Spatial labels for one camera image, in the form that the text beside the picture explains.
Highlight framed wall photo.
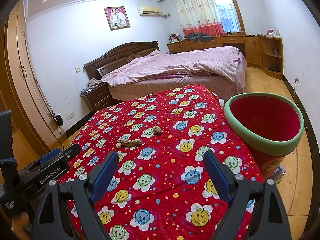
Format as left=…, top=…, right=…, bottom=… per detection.
left=104, top=6, right=131, bottom=31

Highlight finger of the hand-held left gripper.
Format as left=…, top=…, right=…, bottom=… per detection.
left=62, top=144, right=81, bottom=161
left=40, top=149, right=63, bottom=164

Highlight black cable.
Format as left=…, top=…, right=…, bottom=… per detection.
left=37, top=79, right=66, bottom=151

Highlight red bin with green rim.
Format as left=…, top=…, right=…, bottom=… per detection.
left=224, top=93, right=305, bottom=181

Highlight dark clothes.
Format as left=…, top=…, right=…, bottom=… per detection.
left=187, top=33, right=214, bottom=43

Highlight air conditioner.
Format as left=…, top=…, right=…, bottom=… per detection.
left=137, top=5, right=163, bottom=17

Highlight person's left hand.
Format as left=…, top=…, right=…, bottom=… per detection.
left=12, top=211, right=32, bottom=240

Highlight clothes pile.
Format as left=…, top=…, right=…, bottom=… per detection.
left=83, top=78, right=104, bottom=91

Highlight patterned curtain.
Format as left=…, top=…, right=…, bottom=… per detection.
left=173, top=0, right=225, bottom=37

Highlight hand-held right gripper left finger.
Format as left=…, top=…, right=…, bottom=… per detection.
left=31, top=151, right=119, bottom=240

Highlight wooden wardrobe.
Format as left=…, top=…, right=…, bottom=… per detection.
left=0, top=5, right=61, bottom=155

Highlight red printed blanket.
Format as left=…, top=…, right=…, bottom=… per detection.
left=57, top=84, right=265, bottom=240

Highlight bed with pink cover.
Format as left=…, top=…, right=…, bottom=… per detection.
left=101, top=46, right=241, bottom=86

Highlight wooden nightstand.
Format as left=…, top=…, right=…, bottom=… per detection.
left=80, top=82, right=116, bottom=112

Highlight wooden cabinet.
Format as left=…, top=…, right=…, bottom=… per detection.
left=167, top=33, right=284, bottom=80

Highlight wooden headboard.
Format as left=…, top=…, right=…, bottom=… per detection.
left=83, top=41, right=160, bottom=81

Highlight window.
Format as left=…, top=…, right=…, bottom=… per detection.
left=209, top=0, right=245, bottom=34

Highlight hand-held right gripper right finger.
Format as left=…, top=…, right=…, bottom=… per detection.
left=203, top=150, right=292, bottom=240

